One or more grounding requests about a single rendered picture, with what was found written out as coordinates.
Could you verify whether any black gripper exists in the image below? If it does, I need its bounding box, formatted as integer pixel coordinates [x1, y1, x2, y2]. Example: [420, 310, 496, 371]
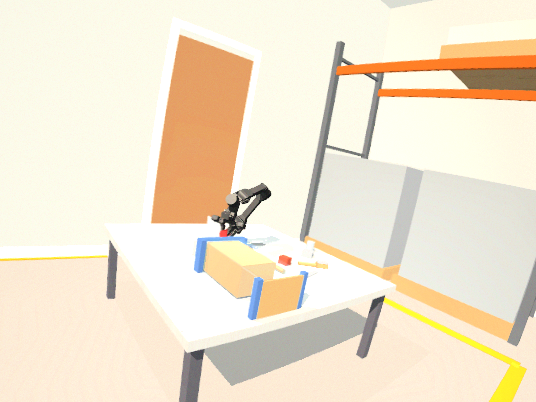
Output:
[210, 208, 246, 237]

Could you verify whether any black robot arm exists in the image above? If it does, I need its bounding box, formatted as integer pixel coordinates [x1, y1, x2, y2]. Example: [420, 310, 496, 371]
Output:
[220, 183, 272, 237]

